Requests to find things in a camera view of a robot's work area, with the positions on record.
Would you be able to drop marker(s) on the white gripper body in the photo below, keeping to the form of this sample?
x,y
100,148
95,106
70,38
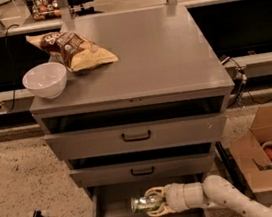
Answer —
x,y
176,197

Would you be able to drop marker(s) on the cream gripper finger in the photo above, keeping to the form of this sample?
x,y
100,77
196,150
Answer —
x,y
160,191
162,210

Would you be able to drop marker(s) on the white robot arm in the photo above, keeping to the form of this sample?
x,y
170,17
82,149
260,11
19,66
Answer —
x,y
214,192

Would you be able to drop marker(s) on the grey middle drawer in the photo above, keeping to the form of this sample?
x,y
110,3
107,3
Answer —
x,y
143,170

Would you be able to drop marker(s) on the grey drawer cabinet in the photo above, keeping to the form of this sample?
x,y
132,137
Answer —
x,y
165,69

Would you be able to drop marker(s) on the grey top drawer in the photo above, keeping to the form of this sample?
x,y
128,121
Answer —
x,y
137,137

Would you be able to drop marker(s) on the black bar beside cabinet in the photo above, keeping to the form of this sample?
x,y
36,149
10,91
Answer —
x,y
229,167

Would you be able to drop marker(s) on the red apple in box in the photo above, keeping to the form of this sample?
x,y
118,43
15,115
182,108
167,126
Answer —
x,y
268,151

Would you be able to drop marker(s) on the white bowl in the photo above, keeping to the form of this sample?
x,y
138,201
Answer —
x,y
47,80

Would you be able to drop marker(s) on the brown yellow chip bag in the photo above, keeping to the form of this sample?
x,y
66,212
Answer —
x,y
74,51

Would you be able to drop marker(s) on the snack rack in background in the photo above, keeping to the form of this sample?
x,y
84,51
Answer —
x,y
45,9

